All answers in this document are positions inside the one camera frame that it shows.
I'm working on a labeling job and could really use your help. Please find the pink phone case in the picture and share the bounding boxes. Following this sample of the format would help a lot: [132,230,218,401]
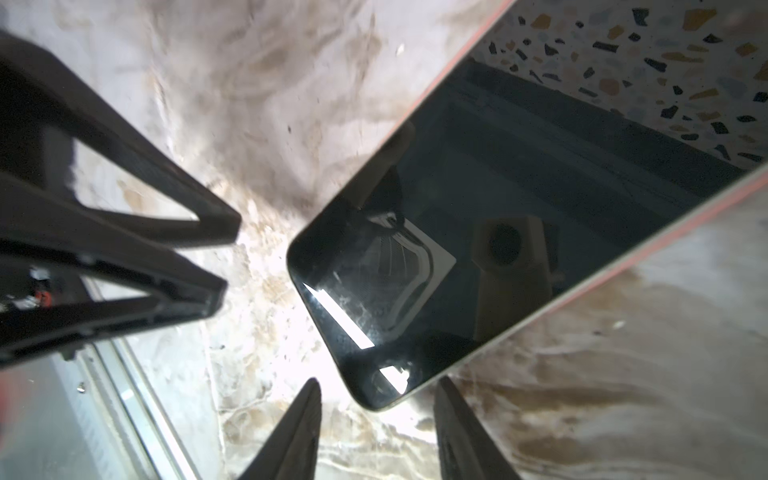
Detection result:
[383,0,768,319]

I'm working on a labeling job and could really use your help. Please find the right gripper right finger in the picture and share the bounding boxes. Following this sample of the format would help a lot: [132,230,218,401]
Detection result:
[434,376,521,480]

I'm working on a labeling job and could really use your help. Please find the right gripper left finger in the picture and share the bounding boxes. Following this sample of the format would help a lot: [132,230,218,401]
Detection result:
[239,378,322,480]

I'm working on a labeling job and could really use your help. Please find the black phone case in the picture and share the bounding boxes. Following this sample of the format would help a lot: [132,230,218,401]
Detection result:
[287,1,767,411]

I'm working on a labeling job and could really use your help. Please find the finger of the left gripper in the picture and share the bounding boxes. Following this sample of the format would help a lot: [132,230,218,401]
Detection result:
[1,174,227,368]
[1,31,241,248]

